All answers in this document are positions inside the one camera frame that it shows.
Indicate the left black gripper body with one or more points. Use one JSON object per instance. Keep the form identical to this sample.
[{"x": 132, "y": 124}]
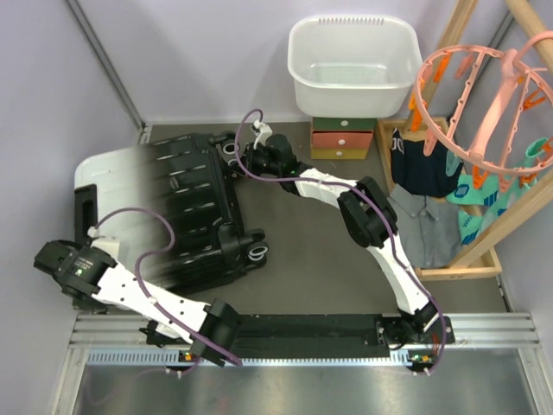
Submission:
[{"x": 86, "y": 297}]

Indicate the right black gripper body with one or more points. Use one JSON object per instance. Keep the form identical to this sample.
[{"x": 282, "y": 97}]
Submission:
[{"x": 259, "y": 162}]

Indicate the black and white suitcase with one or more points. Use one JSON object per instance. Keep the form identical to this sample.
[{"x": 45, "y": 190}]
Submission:
[{"x": 180, "y": 191}]

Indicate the white plastic basin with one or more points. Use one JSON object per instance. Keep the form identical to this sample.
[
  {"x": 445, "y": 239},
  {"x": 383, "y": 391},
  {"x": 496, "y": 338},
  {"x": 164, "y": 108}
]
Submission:
[{"x": 352, "y": 66}]

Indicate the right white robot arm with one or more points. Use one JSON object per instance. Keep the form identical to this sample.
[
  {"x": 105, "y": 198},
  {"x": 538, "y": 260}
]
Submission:
[{"x": 369, "y": 218}]

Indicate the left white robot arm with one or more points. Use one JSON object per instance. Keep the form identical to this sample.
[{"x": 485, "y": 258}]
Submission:
[{"x": 92, "y": 273}]

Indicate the small colourful drawer cabinet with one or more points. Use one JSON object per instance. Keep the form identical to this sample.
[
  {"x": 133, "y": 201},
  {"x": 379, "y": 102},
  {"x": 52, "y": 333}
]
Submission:
[{"x": 341, "y": 138}]

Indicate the dark navy garment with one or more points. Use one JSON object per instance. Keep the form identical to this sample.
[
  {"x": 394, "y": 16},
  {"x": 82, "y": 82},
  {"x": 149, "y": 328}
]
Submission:
[{"x": 436, "y": 175}]

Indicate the grey button shirt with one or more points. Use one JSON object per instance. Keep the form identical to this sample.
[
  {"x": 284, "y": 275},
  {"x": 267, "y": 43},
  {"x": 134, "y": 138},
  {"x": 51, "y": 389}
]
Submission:
[{"x": 428, "y": 229}]

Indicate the teal patterned sock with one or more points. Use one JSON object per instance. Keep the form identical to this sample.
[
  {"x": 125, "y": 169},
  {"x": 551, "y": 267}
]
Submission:
[{"x": 489, "y": 195}]

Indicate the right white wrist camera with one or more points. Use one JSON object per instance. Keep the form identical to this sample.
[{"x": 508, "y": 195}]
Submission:
[{"x": 262, "y": 132}]

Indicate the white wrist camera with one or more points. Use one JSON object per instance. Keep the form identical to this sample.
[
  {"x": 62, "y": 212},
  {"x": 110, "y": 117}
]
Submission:
[
  {"x": 262, "y": 132},
  {"x": 109, "y": 245}
]

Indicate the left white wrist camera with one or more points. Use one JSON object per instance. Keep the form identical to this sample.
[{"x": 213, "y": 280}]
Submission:
[{"x": 109, "y": 245}]

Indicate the aluminium frame rail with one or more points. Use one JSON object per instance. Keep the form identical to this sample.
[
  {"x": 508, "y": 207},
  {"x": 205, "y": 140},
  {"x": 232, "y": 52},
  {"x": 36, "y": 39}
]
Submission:
[{"x": 154, "y": 351}]

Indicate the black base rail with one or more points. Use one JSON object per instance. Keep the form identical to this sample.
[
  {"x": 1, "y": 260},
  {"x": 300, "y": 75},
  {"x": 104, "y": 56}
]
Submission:
[{"x": 320, "y": 336}]

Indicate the wooden drying rack frame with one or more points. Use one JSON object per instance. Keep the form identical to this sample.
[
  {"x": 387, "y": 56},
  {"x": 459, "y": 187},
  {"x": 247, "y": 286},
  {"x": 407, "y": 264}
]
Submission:
[{"x": 479, "y": 259}]

